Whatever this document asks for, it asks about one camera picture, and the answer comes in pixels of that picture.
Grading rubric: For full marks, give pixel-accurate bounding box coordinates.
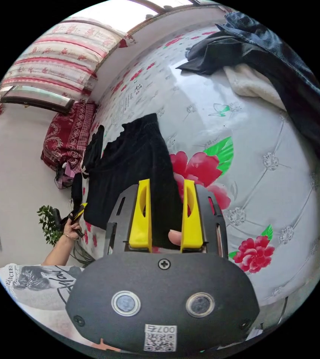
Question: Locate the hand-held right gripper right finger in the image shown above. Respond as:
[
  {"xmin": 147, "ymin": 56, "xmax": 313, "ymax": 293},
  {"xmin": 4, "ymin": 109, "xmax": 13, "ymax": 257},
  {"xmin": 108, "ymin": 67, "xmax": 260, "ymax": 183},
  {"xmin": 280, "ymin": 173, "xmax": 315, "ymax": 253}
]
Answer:
[{"xmin": 180, "ymin": 179, "xmax": 204, "ymax": 252}]

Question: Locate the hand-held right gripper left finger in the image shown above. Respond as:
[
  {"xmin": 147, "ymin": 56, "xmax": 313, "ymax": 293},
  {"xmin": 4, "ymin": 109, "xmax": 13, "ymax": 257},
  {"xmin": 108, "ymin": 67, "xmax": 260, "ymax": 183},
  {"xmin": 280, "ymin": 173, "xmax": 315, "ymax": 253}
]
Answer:
[{"xmin": 128, "ymin": 178, "xmax": 153, "ymax": 251}]

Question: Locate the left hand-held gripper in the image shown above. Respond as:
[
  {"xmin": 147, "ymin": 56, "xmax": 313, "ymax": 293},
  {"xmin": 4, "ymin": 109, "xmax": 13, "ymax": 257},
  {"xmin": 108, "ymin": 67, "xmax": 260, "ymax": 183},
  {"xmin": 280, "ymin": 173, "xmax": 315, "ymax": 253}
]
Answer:
[{"xmin": 60, "ymin": 202, "xmax": 89, "ymax": 239}]

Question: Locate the black long sleeve shirt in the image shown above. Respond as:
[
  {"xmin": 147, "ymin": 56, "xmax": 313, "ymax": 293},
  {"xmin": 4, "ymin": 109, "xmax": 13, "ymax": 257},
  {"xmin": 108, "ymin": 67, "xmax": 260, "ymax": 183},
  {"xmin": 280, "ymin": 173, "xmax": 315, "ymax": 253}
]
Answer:
[{"xmin": 71, "ymin": 113, "xmax": 184, "ymax": 250}]

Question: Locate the person's left forearm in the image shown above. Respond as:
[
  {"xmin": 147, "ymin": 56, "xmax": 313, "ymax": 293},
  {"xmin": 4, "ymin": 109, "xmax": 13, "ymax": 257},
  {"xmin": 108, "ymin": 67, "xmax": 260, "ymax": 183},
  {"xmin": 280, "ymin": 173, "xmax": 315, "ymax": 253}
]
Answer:
[{"xmin": 41, "ymin": 234, "xmax": 76, "ymax": 266}]

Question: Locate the person's left hand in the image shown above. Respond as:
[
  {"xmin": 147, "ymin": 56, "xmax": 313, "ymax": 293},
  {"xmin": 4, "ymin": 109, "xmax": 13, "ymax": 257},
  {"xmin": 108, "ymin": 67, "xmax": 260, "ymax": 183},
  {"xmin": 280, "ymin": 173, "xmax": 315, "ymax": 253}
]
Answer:
[{"xmin": 63, "ymin": 217, "xmax": 84, "ymax": 241}]

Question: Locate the green potted plant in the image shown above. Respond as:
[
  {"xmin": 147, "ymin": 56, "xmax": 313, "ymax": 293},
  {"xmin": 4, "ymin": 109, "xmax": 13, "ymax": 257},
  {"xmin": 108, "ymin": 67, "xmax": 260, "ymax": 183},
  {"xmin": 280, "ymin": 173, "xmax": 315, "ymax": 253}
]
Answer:
[{"xmin": 36, "ymin": 205, "xmax": 66, "ymax": 248}]

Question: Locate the red patterned folded quilt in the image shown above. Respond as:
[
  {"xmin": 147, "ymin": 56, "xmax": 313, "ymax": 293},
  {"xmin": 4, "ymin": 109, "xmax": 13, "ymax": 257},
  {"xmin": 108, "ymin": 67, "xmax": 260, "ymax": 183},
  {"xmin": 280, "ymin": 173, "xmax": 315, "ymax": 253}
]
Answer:
[{"xmin": 40, "ymin": 101, "xmax": 98, "ymax": 172}]

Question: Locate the bed with floral sheet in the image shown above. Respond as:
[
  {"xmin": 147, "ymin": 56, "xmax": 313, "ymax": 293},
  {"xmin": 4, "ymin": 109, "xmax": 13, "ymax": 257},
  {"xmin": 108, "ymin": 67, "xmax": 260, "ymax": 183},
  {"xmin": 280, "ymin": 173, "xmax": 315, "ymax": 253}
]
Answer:
[{"xmin": 79, "ymin": 24, "xmax": 320, "ymax": 310}]

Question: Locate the person's body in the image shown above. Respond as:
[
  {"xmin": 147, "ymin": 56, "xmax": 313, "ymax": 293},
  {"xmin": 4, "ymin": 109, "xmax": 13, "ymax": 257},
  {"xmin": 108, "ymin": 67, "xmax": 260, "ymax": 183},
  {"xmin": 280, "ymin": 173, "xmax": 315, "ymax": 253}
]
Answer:
[{"xmin": 0, "ymin": 263, "xmax": 104, "ymax": 350}]

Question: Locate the dark framed window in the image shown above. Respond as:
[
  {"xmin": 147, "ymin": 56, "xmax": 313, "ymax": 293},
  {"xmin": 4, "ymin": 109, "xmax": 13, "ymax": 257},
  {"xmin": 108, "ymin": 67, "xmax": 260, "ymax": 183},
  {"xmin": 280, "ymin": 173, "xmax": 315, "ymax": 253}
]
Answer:
[{"xmin": 0, "ymin": 84, "xmax": 75, "ymax": 114}]

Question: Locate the pink striped curtain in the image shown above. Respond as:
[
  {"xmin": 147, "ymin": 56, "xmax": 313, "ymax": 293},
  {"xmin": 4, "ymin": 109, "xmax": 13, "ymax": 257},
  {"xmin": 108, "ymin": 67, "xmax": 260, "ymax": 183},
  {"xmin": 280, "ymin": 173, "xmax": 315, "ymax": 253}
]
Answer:
[{"xmin": 0, "ymin": 16, "xmax": 130, "ymax": 116}]

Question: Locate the pile of clothes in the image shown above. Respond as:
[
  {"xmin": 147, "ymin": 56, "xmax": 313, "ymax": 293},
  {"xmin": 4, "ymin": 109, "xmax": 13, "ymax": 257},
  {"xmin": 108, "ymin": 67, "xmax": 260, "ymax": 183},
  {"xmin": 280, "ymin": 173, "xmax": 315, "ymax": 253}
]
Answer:
[{"xmin": 175, "ymin": 11, "xmax": 320, "ymax": 181}]

